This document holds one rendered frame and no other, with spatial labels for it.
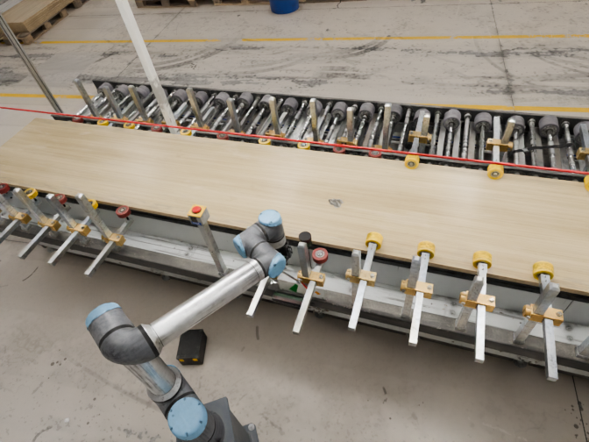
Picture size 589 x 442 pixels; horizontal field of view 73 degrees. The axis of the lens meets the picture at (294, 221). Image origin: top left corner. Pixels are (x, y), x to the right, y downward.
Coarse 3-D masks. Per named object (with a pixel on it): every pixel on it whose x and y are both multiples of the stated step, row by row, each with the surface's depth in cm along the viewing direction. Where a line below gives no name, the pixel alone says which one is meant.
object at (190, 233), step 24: (72, 216) 280; (144, 216) 247; (192, 240) 251; (216, 240) 242; (288, 240) 217; (120, 264) 323; (312, 264) 227; (336, 264) 220; (384, 264) 206; (408, 264) 200; (456, 288) 201; (504, 288) 189; (528, 288) 184; (312, 312) 278; (336, 312) 262; (576, 312) 186; (432, 336) 245
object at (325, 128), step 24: (288, 96) 316; (312, 96) 310; (96, 120) 324; (240, 120) 322; (264, 120) 319; (288, 120) 315; (432, 120) 292; (504, 120) 274; (576, 120) 259; (288, 144) 278; (312, 144) 271; (360, 144) 285; (528, 144) 265; (576, 144) 260; (504, 168) 238; (528, 168) 233; (576, 168) 261
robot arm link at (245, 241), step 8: (256, 224) 158; (248, 232) 155; (256, 232) 155; (264, 232) 156; (240, 240) 153; (248, 240) 153; (256, 240) 152; (264, 240) 153; (240, 248) 152; (248, 248) 152; (248, 256) 154
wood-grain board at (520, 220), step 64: (64, 128) 310; (64, 192) 258; (128, 192) 250; (192, 192) 244; (256, 192) 237; (320, 192) 231; (384, 192) 225; (448, 192) 220; (512, 192) 214; (576, 192) 209; (384, 256) 199; (448, 256) 192; (512, 256) 188; (576, 256) 184
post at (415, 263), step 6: (414, 258) 162; (420, 258) 162; (414, 264) 162; (420, 264) 161; (414, 270) 166; (414, 276) 169; (408, 282) 173; (414, 282) 172; (414, 288) 175; (408, 300) 183; (408, 306) 187; (402, 312) 193; (408, 312) 191
